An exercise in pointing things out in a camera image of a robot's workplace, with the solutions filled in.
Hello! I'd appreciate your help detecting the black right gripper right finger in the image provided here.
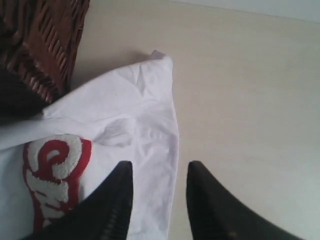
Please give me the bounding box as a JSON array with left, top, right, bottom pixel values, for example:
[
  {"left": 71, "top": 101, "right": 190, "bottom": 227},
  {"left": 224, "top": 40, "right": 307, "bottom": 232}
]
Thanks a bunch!
[{"left": 186, "top": 161, "right": 320, "bottom": 240}]

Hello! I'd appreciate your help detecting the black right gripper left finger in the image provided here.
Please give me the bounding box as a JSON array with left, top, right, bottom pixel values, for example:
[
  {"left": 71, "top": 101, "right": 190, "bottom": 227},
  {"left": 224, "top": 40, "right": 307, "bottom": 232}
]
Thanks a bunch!
[{"left": 26, "top": 161, "right": 133, "bottom": 240}]

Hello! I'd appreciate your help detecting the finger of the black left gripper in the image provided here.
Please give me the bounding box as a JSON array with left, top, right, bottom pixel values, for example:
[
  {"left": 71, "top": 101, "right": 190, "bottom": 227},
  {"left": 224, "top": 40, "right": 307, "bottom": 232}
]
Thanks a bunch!
[{"left": 0, "top": 69, "right": 45, "bottom": 124}]

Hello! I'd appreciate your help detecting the white t-shirt red lettering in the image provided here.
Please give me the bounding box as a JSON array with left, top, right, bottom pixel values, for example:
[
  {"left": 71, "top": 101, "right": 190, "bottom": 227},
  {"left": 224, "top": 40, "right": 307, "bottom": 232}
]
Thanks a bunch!
[{"left": 0, "top": 51, "right": 179, "bottom": 240}]

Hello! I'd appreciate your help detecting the dark brown wicker basket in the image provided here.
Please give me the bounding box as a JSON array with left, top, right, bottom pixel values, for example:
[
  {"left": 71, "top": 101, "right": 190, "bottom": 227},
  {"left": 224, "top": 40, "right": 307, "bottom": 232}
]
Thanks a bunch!
[{"left": 0, "top": 0, "right": 90, "bottom": 103}]

